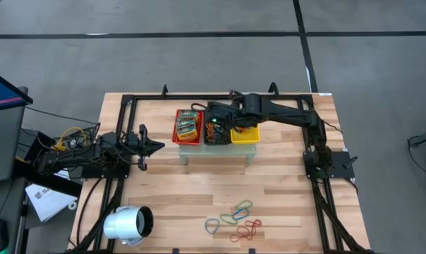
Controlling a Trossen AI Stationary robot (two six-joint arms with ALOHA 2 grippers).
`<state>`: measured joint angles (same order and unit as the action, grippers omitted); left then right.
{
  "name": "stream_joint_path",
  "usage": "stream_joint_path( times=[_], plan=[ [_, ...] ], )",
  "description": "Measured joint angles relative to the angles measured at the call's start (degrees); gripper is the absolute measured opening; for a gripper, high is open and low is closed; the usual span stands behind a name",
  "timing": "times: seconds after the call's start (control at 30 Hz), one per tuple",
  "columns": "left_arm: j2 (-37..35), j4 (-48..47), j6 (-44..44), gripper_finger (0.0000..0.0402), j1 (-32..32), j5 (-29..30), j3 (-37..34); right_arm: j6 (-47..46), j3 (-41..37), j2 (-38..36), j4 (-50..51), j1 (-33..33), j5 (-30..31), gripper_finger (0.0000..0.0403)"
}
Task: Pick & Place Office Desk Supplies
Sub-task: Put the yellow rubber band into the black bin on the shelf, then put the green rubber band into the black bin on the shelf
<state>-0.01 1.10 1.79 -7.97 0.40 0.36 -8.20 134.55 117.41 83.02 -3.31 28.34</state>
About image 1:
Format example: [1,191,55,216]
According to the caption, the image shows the yellow cable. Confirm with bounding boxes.
[54,126,89,152]

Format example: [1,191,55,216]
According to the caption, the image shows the pale green metal riser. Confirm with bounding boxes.
[177,139,257,166]

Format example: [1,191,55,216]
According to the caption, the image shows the white paper booklet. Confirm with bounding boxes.
[25,166,78,223]

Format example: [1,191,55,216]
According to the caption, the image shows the light blue rubber band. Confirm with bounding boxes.
[204,217,221,235]

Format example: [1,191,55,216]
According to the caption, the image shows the white cylinder with black opening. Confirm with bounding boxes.
[102,205,154,247]

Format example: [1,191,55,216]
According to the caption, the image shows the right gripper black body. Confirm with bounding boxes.
[205,100,244,130]

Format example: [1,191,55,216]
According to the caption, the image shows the monitor with blue screen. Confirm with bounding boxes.
[0,66,34,114]

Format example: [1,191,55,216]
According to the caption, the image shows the yellow plastic basket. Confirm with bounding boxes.
[229,121,261,146]

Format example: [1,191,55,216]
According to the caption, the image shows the red plastic basket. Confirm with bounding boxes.
[171,108,204,147]

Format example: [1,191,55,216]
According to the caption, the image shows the black floor cable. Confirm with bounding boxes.
[24,105,97,126]
[406,135,426,179]

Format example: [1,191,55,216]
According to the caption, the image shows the red rubber band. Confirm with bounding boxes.
[229,226,251,243]
[244,219,262,236]

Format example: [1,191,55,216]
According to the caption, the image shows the black stand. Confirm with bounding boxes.
[11,128,83,198]

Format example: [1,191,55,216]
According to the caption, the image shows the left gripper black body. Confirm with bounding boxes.
[99,123,149,172]

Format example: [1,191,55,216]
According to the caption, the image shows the yellow rubber band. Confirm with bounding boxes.
[205,121,217,143]

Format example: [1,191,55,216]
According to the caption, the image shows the green rubber band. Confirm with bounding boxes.
[234,200,254,211]
[219,212,238,226]

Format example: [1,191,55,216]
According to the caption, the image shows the black plastic basket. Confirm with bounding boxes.
[202,109,232,147]

